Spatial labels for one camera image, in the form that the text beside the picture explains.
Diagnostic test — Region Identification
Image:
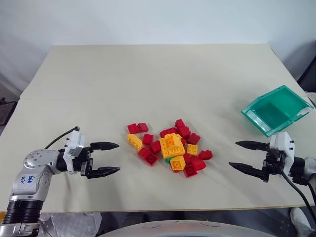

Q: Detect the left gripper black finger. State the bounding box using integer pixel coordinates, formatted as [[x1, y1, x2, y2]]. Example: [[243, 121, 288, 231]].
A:
[[86, 166, 121, 179], [89, 141, 120, 152]]

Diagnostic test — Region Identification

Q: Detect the yellow 2x2 toy brick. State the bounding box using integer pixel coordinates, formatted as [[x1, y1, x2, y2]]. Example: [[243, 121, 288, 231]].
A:
[[186, 144, 198, 157]]

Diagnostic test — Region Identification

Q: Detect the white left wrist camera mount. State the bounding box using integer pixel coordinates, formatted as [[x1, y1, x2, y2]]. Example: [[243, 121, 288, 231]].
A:
[[63, 130, 86, 175]]

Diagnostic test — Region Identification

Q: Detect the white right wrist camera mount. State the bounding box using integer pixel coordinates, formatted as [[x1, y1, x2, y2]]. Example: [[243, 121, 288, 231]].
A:
[[269, 131, 296, 177]]

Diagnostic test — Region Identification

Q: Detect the large yellow toy brick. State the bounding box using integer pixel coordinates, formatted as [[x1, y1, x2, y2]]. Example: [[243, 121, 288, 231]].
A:
[[159, 132, 187, 159]]

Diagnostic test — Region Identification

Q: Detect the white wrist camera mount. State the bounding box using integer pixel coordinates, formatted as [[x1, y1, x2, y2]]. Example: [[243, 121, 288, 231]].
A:
[[63, 130, 86, 175], [269, 131, 296, 177]]

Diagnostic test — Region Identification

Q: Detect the white wrapped object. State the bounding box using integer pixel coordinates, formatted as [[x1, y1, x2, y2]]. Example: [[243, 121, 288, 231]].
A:
[[289, 207, 316, 237]]

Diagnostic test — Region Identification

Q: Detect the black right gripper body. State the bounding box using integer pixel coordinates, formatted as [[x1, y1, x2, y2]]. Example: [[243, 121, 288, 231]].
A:
[[262, 149, 285, 183]]

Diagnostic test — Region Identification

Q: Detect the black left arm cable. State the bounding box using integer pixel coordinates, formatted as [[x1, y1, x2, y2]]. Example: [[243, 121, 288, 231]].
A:
[[43, 126, 80, 150]]

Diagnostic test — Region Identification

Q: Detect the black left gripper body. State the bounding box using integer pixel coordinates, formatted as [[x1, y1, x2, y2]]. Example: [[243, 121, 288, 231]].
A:
[[79, 146, 95, 178]]

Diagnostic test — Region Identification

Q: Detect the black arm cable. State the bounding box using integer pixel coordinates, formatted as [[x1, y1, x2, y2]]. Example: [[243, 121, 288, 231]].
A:
[[43, 126, 80, 150], [279, 170, 316, 208]]

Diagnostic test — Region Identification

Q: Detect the yellow plastic toy brick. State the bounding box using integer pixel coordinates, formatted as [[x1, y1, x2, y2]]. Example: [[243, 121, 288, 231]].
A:
[[126, 133, 144, 151]]

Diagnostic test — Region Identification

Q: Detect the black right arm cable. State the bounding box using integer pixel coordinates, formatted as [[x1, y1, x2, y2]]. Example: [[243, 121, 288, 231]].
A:
[[279, 170, 316, 208]]

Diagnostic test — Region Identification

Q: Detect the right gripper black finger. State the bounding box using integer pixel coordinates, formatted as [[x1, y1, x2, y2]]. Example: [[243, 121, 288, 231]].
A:
[[235, 140, 271, 152], [228, 161, 269, 182]]

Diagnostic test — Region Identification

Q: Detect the upside-down yellow toy brick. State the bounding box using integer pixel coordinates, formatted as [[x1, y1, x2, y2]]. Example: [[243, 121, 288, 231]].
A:
[[169, 155, 187, 172]]

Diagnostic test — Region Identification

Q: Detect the black background equipment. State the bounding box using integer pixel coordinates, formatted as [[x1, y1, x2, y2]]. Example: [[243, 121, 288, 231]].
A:
[[0, 97, 17, 127]]

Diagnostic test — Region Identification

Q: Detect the dark background panel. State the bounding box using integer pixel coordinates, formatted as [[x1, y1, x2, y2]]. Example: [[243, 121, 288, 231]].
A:
[[297, 39, 316, 93]]

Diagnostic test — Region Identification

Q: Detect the clear plastic wrapped bundle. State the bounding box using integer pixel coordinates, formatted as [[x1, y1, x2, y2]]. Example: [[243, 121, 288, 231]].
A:
[[39, 212, 102, 237]]

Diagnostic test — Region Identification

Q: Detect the silver rounded robot body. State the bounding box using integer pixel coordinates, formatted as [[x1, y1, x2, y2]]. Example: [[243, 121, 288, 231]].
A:
[[98, 220, 298, 237]]

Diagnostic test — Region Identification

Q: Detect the translucent green plastic bin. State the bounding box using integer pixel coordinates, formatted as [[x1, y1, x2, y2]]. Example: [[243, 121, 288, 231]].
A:
[[240, 84, 315, 138]]

